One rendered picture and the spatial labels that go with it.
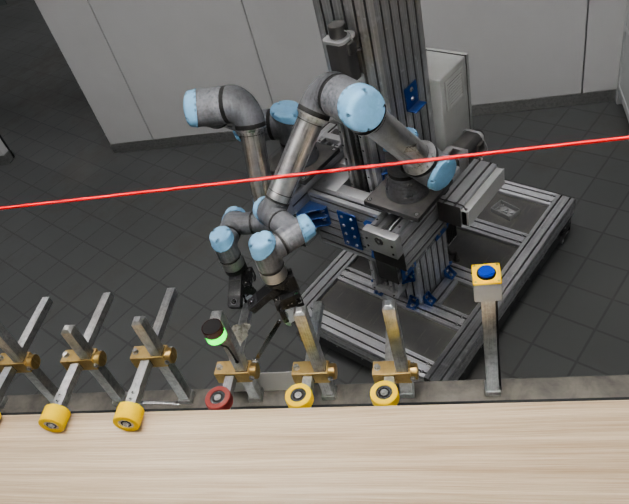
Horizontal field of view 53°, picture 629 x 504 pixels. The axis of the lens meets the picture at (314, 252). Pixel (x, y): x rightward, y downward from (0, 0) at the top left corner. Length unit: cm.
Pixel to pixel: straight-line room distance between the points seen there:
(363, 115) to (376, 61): 52
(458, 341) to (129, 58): 300
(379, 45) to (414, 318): 128
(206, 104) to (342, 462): 111
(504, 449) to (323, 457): 46
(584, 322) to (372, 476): 167
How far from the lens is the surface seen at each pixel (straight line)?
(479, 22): 413
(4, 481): 217
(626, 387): 210
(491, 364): 192
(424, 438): 175
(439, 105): 246
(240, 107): 197
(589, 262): 339
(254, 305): 186
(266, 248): 170
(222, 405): 194
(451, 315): 286
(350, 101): 165
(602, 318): 316
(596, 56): 433
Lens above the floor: 242
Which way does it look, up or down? 42 degrees down
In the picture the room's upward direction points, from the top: 17 degrees counter-clockwise
